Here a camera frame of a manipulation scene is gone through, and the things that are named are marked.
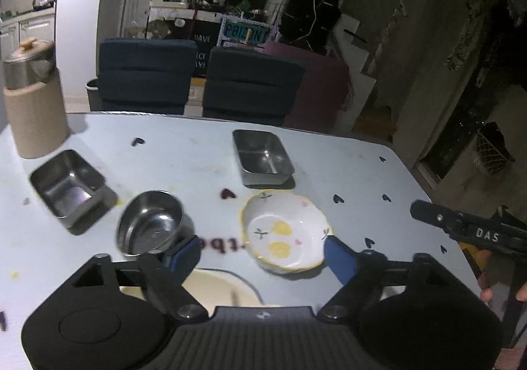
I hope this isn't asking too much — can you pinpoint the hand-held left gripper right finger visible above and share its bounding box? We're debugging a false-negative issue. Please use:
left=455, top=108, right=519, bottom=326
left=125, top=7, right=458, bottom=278
left=317, top=237, right=454, bottom=323

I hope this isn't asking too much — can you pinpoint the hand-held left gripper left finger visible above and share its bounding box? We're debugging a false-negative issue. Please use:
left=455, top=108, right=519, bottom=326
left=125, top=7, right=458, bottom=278
left=72, top=235, right=208, bottom=323

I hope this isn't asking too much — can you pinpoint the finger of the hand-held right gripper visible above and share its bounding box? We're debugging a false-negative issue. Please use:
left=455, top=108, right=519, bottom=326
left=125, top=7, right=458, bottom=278
left=410, top=200, right=467, bottom=242

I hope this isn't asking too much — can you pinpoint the cream bowl with handles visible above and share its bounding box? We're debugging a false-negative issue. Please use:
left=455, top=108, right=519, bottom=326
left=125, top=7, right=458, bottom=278
left=119, top=267, right=258, bottom=309

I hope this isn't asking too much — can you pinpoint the round steel bowl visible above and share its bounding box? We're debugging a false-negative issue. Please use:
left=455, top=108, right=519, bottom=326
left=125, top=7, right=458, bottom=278
left=116, top=189, right=184, bottom=256

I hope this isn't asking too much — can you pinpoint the floral bowl with yellow rim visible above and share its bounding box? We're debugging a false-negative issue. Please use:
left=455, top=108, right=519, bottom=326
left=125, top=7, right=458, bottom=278
left=241, top=191, right=333, bottom=275

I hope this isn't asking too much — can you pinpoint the steel rectangular container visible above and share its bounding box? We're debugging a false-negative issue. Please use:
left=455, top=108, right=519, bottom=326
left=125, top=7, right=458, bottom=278
left=233, top=129, right=295, bottom=188
left=29, top=149, right=108, bottom=228

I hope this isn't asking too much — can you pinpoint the person's right hand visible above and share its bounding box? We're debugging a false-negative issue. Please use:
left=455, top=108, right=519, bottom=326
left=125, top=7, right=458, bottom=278
left=478, top=277, right=527, bottom=302

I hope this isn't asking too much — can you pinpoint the white mesh basket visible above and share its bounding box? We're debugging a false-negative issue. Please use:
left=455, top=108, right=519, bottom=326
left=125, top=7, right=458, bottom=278
left=473, top=122, right=515, bottom=177

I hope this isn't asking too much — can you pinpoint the heart printed tablecloth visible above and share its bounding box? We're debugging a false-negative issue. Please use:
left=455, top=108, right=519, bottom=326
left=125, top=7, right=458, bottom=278
left=0, top=110, right=482, bottom=354

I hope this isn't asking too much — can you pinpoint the maroon chair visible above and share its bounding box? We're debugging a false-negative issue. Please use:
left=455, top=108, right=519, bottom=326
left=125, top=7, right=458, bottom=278
left=263, top=43, right=355, bottom=134

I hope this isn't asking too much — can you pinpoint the dark blue chair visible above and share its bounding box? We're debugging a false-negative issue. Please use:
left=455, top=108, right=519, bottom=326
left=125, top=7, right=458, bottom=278
left=203, top=47, right=306, bottom=127
left=98, top=37, right=192, bottom=115

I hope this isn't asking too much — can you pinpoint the floral curtain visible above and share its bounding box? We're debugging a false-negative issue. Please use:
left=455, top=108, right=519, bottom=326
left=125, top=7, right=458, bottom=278
left=445, top=0, right=527, bottom=78

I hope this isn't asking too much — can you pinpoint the waste bin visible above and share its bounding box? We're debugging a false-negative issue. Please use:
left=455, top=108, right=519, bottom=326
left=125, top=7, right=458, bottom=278
left=86, top=79, right=101, bottom=111

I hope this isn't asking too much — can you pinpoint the beige jug with steel top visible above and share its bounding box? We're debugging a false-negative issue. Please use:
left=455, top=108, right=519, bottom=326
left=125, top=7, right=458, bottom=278
left=3, top=37, right=70, bottom=159

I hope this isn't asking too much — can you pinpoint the black chalkboard sign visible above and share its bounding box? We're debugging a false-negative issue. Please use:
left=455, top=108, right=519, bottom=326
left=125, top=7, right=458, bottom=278
left=191, top=20, right=223, bottom=78

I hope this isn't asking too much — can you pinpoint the teal sign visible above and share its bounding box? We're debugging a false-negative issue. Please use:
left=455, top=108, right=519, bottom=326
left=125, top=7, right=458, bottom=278
left=221, top=18, right=270, bottom=47

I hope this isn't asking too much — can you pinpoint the black vest with white trim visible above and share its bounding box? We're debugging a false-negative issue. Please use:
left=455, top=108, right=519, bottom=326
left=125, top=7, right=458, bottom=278
left=280, top=0, right=348, bottom=47

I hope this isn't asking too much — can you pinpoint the white base cabinet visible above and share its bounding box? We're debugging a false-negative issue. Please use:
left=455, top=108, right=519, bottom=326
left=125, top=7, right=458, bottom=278
left=0, top=12, right=56, bottom=62

